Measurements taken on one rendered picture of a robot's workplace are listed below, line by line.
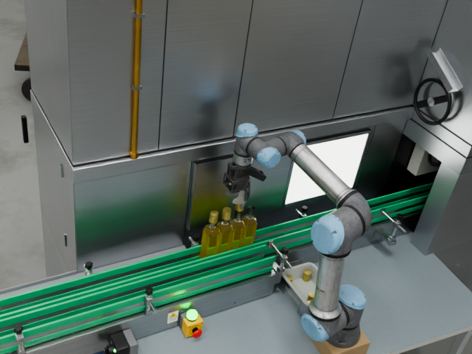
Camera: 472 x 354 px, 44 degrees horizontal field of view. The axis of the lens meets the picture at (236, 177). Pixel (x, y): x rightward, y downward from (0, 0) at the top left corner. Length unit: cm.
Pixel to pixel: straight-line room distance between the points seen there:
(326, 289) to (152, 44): 101
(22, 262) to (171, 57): 210
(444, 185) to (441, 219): 18
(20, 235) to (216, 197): 184
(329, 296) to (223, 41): 96
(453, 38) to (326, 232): 119
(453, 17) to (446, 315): 129
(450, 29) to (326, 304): 132
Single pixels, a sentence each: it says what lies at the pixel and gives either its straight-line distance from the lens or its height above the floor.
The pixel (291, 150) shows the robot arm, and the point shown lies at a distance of 213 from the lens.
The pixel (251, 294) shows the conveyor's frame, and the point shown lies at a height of 80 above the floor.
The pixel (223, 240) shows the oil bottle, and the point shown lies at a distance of 239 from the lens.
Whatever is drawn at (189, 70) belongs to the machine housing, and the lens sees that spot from 209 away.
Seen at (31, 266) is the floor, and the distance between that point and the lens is 376.
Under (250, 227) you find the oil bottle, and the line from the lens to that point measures 243.
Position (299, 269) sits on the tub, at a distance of 264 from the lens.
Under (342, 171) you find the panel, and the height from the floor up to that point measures 111.
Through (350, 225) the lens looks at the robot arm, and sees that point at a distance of 192.
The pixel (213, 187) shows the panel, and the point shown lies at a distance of 239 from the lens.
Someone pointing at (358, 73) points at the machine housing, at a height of 161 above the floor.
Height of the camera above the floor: 260
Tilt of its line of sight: 35 degrees down
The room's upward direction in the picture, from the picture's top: 9 degrees clockwise
